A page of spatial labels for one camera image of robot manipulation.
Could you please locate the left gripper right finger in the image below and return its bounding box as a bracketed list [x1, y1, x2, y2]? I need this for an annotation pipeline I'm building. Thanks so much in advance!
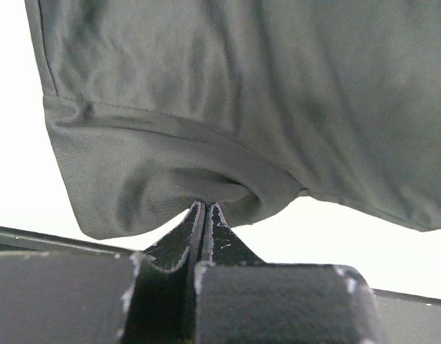
[194, 202, 267, 344]

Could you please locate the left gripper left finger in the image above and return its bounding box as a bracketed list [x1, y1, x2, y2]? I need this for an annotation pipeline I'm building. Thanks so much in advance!
[126, 201, 205, 343]

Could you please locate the black t shirt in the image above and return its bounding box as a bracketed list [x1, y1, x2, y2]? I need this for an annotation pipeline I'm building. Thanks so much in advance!
[25, 1, 441, 239]

